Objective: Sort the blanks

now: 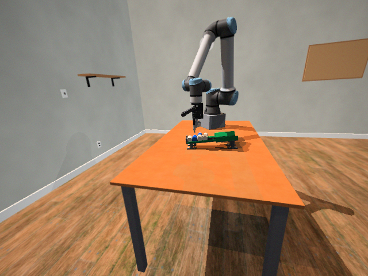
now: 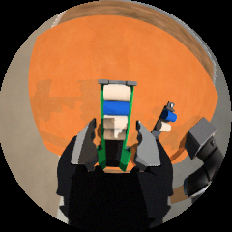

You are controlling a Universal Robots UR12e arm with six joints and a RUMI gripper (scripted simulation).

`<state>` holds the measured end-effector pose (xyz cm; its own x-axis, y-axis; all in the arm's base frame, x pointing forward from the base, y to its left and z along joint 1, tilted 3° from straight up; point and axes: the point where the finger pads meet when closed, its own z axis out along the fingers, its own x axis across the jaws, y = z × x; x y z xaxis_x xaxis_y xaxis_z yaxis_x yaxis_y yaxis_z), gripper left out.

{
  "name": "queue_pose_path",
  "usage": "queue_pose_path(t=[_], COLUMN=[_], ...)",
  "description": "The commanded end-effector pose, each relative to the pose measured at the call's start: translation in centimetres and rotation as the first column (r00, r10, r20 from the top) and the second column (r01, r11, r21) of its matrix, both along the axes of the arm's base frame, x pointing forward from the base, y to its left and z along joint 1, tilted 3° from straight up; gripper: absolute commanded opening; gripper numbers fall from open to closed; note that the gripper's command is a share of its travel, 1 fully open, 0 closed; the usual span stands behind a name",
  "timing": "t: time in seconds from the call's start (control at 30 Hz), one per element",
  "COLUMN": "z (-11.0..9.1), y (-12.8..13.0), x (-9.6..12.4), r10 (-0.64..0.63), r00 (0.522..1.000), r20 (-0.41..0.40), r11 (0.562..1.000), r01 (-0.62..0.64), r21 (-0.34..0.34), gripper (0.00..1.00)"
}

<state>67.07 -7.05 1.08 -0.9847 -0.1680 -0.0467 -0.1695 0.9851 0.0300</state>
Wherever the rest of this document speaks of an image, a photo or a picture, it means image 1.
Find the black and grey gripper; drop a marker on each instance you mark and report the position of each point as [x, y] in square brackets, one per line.
[197, 114]

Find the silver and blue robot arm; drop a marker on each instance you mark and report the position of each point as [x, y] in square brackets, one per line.
[227, 95]

